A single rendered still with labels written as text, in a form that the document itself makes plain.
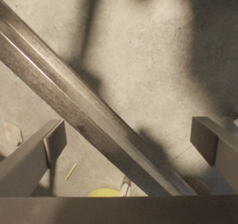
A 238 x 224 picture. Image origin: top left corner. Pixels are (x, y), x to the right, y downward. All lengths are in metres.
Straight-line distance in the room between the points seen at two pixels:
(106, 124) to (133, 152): 0.06
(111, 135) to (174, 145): 0.97
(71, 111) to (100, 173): 1.21
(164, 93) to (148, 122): 0.21
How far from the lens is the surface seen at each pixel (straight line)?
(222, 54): 1.02
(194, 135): 0.17
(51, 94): 0.22
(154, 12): 0.95
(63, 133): 0.16
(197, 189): 1.17
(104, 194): 1.48
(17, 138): 1.51
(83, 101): 0.22
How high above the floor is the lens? 0.94
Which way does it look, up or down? 65 degrees down
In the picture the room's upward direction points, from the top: 157 degrees counter-clockwise
